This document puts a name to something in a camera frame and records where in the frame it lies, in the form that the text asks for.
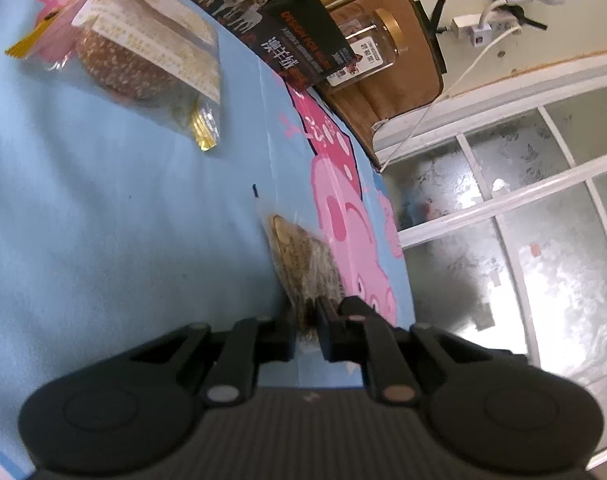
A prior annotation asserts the blue pig cartoon bedsheet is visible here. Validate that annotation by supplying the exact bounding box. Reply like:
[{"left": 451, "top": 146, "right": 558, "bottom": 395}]
[{"left": 0, "top": 0, "right": 414, "bottom": 479}]

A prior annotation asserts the white power cable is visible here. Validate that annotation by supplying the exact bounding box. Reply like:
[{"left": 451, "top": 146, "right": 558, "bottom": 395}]
[{"left": 377, "top": 0, "right": 525, "bottom": 172}]

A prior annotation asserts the white framed frosted window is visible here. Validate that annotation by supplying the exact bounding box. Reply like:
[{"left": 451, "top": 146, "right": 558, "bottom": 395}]
[{"left": 374, "top": 51, "right": 607, "bottom": 467}]

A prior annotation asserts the brown seat cushion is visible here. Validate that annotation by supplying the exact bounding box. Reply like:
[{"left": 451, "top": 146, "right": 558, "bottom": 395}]
[{"left": 315, "top": 0, "right": 445, "bottom": 167}]

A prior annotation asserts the nut brittle clear packet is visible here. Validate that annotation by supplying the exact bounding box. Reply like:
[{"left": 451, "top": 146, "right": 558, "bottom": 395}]
[{"left": 255, "top": 197, "right": 346, "bottom": 346}]

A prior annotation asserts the sesame cake clear packet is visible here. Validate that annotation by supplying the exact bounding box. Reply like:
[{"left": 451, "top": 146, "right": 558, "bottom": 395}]
[{"left": 4, "top": 0, "right": 222, "bottom": 152}]

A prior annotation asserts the black sheep wool box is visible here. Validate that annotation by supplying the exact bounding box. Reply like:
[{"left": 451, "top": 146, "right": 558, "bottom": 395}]
[{"left": 192, "top": 0, "right": 355, "bottom": 91}]

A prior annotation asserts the white power strip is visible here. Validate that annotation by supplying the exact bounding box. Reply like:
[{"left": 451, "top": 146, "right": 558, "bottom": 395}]
[{"left": 451, "top": 10, "right": 518, "bottom": 48}]

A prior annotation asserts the almond jar gold lid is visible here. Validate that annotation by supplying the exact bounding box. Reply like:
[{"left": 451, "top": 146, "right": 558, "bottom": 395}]
[{"left": 326, "top": 8, "right": 407, "bottom": 93}]

